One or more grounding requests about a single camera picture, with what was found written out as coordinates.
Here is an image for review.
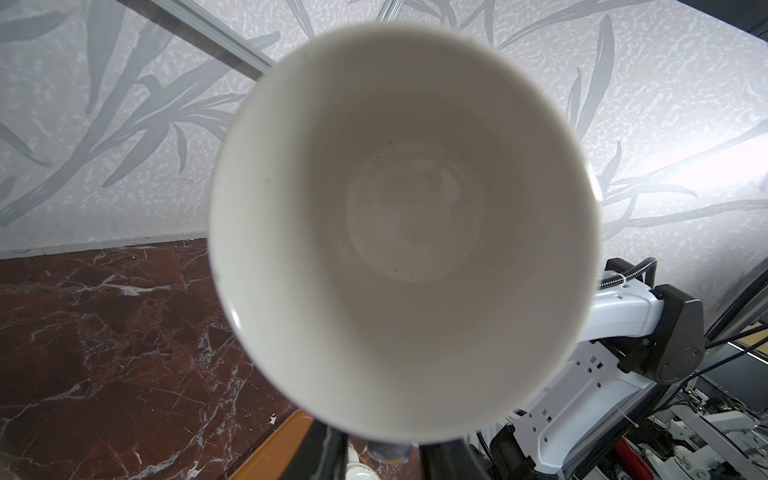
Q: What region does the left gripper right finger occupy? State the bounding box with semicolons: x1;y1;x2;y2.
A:
418;439;490;480

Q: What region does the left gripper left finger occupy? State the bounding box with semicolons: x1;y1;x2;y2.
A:
279;420;348;480

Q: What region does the purple mug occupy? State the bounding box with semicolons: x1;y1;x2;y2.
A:
208;23;602;444

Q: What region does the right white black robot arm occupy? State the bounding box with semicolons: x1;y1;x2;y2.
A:
473;258;767;479

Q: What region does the cream round mug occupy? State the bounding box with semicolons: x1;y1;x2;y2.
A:
344;444;380;480

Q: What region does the brown rectangular tray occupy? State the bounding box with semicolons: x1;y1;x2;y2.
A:
229;410;313;480

